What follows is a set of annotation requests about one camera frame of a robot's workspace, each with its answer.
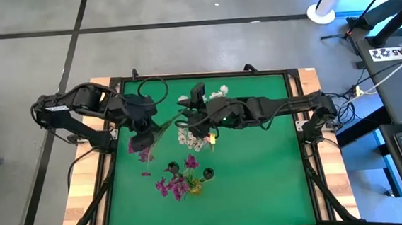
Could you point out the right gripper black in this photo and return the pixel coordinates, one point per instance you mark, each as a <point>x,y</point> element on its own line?
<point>207,121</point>

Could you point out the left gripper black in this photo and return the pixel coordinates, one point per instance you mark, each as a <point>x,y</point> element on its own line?
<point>142,114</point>

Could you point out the dark purple flower spray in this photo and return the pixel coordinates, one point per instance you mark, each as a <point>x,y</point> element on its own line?
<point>144,155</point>

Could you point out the compact white flower spray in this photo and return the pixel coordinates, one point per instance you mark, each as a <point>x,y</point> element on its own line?
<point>188,140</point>

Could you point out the pink tulip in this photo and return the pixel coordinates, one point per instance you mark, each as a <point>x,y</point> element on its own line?
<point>208,137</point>

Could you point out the black tulip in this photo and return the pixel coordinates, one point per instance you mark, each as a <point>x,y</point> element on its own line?
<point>172,167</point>
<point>208,173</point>

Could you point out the long white flower spray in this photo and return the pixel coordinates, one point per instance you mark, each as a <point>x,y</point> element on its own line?
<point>223,89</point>

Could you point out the magenta flower spray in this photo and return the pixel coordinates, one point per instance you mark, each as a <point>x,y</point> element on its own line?
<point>179,190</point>

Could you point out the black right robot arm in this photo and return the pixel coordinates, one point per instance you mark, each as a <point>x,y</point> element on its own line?
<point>285,104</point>

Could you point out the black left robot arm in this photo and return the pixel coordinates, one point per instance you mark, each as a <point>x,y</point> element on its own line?
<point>62,111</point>

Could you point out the yellow embossed glass vase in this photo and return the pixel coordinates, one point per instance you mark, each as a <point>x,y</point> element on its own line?
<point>195,188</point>

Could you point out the green table mat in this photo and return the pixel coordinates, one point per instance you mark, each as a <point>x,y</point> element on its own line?
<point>255,179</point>

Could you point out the white pole with round base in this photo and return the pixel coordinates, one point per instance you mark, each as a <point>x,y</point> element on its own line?
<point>320,15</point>

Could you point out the yellow power plug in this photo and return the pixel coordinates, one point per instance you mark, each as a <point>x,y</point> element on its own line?
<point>357,90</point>

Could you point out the thin black tripod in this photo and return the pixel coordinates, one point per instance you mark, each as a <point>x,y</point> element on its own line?
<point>346,34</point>

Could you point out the black desk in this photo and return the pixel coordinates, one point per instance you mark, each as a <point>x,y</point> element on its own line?
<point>391,88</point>

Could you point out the white paper label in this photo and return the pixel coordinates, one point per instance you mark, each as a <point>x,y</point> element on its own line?
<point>385,54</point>

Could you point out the person's leg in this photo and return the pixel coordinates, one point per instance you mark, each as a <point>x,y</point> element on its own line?
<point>378,13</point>

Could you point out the black stand with round base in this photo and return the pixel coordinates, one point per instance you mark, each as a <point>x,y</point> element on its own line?
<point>393,25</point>

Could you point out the white arm base bracket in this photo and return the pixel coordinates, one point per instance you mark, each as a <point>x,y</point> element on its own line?
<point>115,134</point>
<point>299,125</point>

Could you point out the black frame clamp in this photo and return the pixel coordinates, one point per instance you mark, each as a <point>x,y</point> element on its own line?
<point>134,74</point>
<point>251,67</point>

